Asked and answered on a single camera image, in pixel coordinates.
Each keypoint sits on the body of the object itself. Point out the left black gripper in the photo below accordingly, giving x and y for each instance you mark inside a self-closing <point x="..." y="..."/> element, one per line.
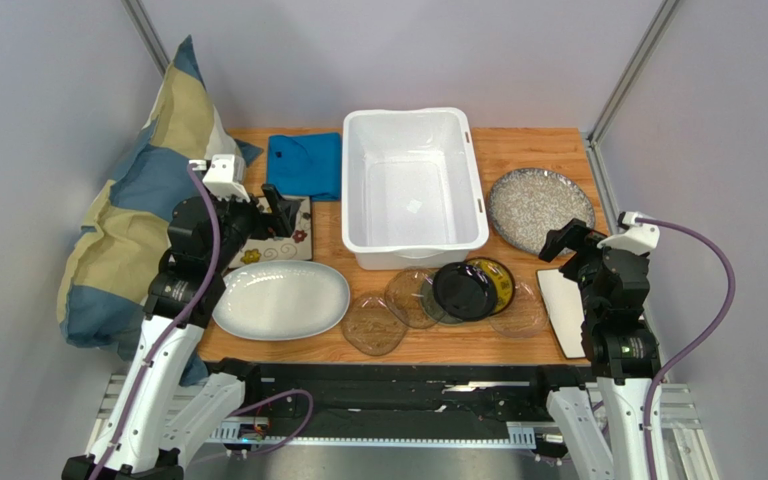
<point x="265" y="223"/>

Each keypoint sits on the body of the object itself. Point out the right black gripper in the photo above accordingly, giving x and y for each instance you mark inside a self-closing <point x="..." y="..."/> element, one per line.
<point x="574" y="238"/>

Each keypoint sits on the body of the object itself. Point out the yellow patterned round plate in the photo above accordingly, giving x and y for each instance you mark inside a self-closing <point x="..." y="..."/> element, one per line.
<point x="502" y="279"/>

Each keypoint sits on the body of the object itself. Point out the black round plate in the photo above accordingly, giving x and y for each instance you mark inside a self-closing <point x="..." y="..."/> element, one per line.
<point x="464" y="291"/>

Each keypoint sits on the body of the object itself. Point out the white plastic bin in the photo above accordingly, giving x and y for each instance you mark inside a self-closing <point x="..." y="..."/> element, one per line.
<point x="411" y="192"/>

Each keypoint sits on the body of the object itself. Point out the clear amber square glass plate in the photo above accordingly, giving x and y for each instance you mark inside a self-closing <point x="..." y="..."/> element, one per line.
<point x="371" y="327"/>

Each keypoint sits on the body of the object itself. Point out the clear round glass plate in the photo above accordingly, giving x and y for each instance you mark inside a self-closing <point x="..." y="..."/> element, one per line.
<point x="401" y="297"/>

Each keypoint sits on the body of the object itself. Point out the grey speckled saucer plate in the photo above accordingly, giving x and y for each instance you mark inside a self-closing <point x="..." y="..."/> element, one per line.
<point x="430" y="306"/>

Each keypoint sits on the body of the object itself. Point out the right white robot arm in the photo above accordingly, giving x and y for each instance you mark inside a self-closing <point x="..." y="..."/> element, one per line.
<point x="610" y="273"/>

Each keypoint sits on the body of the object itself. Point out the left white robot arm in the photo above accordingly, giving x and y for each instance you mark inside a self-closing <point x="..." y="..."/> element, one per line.
<point x="139" y="440"/>

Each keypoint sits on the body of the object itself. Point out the floral square plate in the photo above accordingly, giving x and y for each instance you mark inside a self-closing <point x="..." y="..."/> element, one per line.
<point x="298" y="246"/>

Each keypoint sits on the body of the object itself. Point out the speckled round ceramic plate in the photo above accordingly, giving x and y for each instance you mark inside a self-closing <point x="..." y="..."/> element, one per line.
<point x="525" y="204"/>

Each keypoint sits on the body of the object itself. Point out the folded blue cloth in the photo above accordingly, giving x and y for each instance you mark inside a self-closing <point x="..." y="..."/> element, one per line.
<point x="306" y="165"/>

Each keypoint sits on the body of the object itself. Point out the white rectangular plate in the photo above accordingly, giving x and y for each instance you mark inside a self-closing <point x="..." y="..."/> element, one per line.
<point x="564" y="308"/>

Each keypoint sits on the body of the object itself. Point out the large white oval plate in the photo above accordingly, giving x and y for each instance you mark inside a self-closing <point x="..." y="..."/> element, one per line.
<point x="282" y="300"/>

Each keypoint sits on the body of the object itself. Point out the clear glass plate right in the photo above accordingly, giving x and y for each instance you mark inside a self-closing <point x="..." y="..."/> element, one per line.
<point x="520" y="311"/>

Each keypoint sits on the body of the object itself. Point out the blue and cream pillow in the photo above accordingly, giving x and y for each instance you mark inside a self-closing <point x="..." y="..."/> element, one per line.
<point x="124" y="232"/>

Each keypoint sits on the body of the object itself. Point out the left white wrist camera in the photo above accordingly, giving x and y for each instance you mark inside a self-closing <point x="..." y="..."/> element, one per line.
<point x="223" y="176"/>

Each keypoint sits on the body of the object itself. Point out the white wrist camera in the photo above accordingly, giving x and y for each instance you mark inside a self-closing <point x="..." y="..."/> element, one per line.
<point x="223" y="176"/>
<point x="636" y="235"/>

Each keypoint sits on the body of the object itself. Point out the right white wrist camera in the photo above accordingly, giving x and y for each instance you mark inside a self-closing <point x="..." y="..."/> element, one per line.
<point x="636" y="235"/>

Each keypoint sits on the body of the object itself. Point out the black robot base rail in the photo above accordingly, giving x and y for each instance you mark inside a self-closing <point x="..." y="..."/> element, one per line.
<point x="403" y="402"/>

